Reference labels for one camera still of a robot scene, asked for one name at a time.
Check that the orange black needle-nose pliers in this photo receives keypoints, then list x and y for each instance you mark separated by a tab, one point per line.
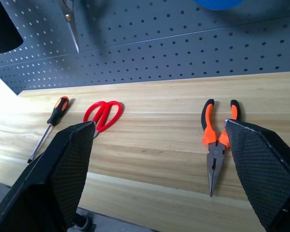
213	157

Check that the blue tape roll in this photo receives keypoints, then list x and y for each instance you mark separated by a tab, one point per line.
217	4

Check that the grey metal pegboard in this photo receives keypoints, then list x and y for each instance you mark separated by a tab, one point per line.
159	48

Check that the black plastic cup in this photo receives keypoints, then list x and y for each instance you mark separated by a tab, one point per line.
2	29

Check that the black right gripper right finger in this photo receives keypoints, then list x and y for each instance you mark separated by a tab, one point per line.
263	174

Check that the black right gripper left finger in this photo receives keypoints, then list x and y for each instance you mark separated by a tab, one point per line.
46	183

